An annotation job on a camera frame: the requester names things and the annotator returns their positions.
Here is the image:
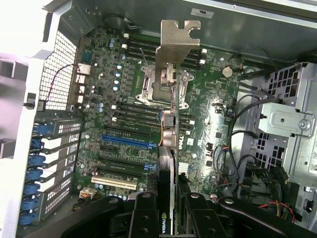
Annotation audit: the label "white PCI expansion slot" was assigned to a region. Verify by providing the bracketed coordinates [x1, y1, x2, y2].
[90, 176, 138, 191]

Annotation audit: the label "blue expansion slot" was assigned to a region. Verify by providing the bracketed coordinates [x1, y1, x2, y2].
[101, 134, 154, 150]

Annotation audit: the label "white-clipped RAM slot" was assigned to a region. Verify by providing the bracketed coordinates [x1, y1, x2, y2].
[111, 116, 196, 136]
[111, 104, 196, 124]
[121, 44, 207, 65]
[123, 33, 208, 55]

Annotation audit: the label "black-clipped RAM slot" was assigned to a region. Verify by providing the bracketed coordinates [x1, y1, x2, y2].
[116, 111, 196, 129]
[116, 99, 196, 119]
[127, 39, 202, 60]
[126, 49, 202, 70]

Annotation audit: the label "silver chipset heatsink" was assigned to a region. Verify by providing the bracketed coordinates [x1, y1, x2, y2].
[178, 162, 190, 175]

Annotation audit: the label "white power connector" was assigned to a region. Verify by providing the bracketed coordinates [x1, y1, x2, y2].
[79, 187, 98, 201]

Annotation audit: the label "blue card retention clip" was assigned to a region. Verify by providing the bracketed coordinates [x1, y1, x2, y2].
[33, 123, 52, 136]
[24, 183, 42, 198]
[26, 168, 44, 181]
[28, 153, 47, 167]
[22, 198, 40, 213]
[31, 138, 45, 151]
[17, 212, 38, 226]

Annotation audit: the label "green motherboard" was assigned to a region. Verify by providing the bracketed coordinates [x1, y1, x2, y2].
[71, 27, 242, 206]

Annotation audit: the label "perforated metal drive cage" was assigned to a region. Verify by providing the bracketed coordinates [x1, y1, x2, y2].
[257, 61, 317, 231]

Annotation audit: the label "metal CPU socket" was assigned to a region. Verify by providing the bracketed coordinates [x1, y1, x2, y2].
[135, 60, 195, 110]

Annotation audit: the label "round coin battery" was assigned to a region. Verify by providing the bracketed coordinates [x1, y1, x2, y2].
[221, 64, 234, 77]

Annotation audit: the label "thin socket locking lever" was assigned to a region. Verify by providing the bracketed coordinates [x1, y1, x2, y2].
[139, 48, 151, 69]

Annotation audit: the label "open black PC case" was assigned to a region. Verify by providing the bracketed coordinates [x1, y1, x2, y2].
[0, 0, 317, 238]

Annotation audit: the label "long black wire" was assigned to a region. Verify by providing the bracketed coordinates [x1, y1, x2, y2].
[227, 94, 283, 199]

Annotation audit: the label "black drive power cables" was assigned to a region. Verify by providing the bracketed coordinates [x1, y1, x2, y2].
[241, 161, 298, 224]

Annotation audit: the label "black chassis switch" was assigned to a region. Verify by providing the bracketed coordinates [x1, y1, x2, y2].
[23, 93, 37, 109]

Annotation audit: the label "thin red wire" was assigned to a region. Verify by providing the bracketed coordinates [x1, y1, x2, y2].
[46, 63, 83, 103]

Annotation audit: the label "white case wall sticker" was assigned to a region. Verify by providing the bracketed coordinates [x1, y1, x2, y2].
[190, 8, 214, 18]

